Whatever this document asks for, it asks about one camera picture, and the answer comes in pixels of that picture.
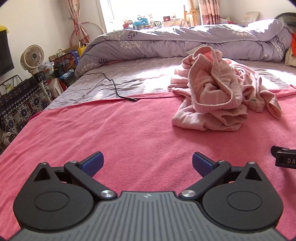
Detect beige standing fan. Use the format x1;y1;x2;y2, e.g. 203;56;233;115
20;45;52;103

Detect wooden easel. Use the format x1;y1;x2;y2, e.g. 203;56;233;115
184;5;201;26

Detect black television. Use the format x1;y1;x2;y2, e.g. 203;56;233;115
0;30;15;77

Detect pink white hula hoop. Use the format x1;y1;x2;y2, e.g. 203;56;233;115
69;21;107;45

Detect colourful printed box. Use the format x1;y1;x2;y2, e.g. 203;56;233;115
48;50;80;72

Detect light pink crumpled top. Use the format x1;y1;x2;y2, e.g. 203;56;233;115
168;57;282;119

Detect lavender bedsheet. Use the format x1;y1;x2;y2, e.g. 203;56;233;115
45;54;296;110

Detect beige chair backrest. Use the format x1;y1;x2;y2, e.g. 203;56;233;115
162;20;189;28

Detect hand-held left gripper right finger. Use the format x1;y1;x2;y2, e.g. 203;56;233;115
179;152;264;200

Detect purple floral duvet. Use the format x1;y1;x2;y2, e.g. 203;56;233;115
74;20;293;78

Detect cream clothes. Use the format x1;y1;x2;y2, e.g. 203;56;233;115
284;46;296;67

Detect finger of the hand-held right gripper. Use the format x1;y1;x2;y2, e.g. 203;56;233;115
271;146;292;154

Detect pink towel blanket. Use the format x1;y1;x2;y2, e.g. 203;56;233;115
0;87;296;241

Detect window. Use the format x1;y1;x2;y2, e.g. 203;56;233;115
99;0;192;29

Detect patterned cloth covered cabinet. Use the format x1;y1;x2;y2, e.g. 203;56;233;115
0;72;52;137

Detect black cable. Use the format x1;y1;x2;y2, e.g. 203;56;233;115
75;72;138;101

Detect pink hanging curtain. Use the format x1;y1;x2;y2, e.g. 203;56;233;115
188;0;221;26

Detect white and red garment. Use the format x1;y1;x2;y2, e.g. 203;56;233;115
50;77;68;97

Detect dark headboard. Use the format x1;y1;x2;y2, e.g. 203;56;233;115
275;13;296;24

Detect white printed box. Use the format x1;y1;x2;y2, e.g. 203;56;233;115
242;13;260;23

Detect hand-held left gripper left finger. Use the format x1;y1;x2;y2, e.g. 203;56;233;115
32;151;117;202

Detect pink tied curtain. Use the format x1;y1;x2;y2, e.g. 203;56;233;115
66;0;90;47

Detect white paper sheet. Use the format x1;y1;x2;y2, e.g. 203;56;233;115
188;44;206;55

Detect wire basket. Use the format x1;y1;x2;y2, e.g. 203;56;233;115
0;75;22;96

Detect blue plush toy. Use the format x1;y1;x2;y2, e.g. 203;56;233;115
133;15;149;26

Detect salmon pink cloth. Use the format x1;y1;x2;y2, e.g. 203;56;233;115
203;52;232;65

